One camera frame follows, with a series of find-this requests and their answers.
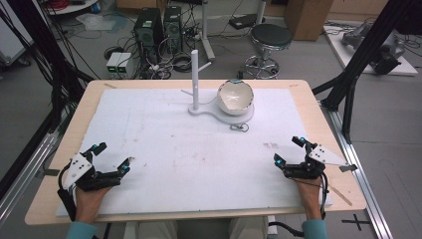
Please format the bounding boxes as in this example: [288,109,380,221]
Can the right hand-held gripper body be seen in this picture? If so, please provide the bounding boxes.
[282,142,349,180]

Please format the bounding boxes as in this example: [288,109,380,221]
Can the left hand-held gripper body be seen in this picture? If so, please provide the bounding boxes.
[58,151,122,193]

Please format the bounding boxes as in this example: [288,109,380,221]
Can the person's left hand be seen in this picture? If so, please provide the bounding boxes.
[74,184,113,224]

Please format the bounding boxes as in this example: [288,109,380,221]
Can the person's right hand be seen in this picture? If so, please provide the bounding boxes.
[291,175,328,222]

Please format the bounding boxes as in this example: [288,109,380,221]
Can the grey tape piece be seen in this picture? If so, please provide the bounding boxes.
[34,167,61,178]
[338,163,359,173]

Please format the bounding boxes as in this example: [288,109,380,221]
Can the thin wooden strip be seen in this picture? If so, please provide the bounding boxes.
[325,183,353,207]

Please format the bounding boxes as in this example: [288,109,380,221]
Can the white foam board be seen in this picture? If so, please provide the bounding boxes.
[55,87,334,219]

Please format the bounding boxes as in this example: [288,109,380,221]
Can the person's left leg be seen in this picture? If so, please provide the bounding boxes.
[133,220,180,239]

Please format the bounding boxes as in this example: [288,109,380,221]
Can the person's leg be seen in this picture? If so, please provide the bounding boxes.
[228,216,270,239]
[133,220,180,239]

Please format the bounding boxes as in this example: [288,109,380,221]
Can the person's right leg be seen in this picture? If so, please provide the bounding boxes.
[228,216,270,239]

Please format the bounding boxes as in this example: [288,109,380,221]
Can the white ceramic bowl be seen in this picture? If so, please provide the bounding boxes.
[216,79,256,117]

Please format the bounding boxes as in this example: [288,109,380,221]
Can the white power supply box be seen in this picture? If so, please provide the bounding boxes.
[116,52,134,77]
[105,52,123,76]

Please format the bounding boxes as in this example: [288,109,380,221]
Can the white platform board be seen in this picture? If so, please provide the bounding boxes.
[322,24,419,78]

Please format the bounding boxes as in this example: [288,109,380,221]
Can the white stand with pole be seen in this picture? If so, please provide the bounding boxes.
[180,49,256,126]

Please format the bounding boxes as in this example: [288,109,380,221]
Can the black round stool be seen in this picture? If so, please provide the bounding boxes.
[243,23,294,81]

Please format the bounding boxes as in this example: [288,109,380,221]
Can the brown wooden cabinet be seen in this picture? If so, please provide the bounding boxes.
[284,0,334,42]

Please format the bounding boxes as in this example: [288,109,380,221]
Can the grey machine on platform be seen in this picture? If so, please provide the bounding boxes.
[340,22,406,76]

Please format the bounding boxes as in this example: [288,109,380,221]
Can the clear plastic bag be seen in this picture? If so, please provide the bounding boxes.
[75,12,117,32]

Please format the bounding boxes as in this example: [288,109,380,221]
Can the large black computer tower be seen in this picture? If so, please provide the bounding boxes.
[132,7,164,66]

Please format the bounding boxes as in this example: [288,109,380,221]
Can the black flat case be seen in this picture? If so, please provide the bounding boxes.
[228,13,264,31]

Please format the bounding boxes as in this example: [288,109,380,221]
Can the small black computer tower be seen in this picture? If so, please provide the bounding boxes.
[162,4,184,53]

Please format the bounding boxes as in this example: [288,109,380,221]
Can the round white table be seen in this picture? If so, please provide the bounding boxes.
[42,0,102,16]

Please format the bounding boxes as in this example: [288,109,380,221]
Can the white table leg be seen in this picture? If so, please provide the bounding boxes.
[200,0,216,62]

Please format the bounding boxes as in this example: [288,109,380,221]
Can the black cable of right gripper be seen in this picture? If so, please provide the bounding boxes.
[292,172,330,221]

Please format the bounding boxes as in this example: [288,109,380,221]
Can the metal key ring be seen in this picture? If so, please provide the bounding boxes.
[229,122,250,133]

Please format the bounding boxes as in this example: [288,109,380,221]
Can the aluminium rail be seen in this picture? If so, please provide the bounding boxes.
[0,131,60,228]
[318,99,395,239]

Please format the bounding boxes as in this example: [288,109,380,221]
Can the black frame strut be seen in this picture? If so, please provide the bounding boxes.
[312,0,422,144]

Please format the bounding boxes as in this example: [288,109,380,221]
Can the black frame with cables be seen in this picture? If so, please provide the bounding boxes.
[0,0,96,134]

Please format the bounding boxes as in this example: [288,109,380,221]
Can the tangle of floor cables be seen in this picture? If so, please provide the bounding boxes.
[142,26,204,81]

